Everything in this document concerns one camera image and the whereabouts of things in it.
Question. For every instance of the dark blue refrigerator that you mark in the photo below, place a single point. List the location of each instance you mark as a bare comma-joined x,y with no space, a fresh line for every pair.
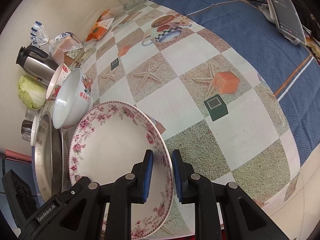
25,207

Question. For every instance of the pink floral plate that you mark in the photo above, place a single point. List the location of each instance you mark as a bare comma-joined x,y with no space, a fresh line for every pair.
108,141

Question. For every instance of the white bowl red characters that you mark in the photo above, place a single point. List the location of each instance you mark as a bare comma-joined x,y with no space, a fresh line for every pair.
73,100

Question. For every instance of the sliced bread in bag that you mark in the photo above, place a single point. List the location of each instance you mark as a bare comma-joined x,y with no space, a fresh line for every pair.
64,48

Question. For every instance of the small white cup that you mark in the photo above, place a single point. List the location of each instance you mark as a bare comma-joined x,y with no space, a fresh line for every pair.
34,128

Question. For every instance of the napa cabbage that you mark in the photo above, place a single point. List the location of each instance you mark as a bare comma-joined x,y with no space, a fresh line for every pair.
32,93

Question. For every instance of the stainless steel thermos jug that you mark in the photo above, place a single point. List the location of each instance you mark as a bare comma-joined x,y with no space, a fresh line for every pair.
37,63

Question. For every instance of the orange snack packet back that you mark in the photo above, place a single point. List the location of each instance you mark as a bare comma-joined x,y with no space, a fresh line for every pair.
105,15

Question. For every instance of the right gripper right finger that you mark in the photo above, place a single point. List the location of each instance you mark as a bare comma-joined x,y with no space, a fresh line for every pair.
182,171

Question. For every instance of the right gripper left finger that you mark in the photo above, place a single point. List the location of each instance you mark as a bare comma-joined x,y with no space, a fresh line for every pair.
143,174

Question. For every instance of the red rimmed strawberry bowl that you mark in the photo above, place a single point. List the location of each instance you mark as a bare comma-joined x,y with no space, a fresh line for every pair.
56,81

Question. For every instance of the pink foam tube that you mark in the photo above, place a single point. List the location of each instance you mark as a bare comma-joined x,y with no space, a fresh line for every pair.
15,156

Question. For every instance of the stainless steel round plate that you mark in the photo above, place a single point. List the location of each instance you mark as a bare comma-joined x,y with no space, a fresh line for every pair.
51,157

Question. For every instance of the orange snack packet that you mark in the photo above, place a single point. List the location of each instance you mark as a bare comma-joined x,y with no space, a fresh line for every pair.
105,15
99,29

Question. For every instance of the blue quilted tablecloth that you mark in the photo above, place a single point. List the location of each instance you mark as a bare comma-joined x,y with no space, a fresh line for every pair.
290,71

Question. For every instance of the orange snack packet front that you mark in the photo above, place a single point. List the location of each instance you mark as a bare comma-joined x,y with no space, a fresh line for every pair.
99,29

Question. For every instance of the checkered plastic table cover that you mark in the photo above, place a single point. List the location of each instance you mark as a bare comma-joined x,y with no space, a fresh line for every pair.
205,100

